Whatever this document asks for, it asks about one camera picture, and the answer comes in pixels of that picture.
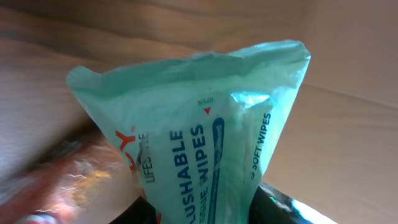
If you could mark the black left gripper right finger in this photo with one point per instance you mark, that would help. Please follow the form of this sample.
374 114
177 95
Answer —
270 206

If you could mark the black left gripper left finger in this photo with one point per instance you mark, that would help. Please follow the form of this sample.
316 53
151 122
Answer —
140 212

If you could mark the orange candy bar wrapper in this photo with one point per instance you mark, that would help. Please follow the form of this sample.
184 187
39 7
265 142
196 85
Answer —
84 180

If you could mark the teal wipes packet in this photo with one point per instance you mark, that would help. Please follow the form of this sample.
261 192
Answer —
200 131

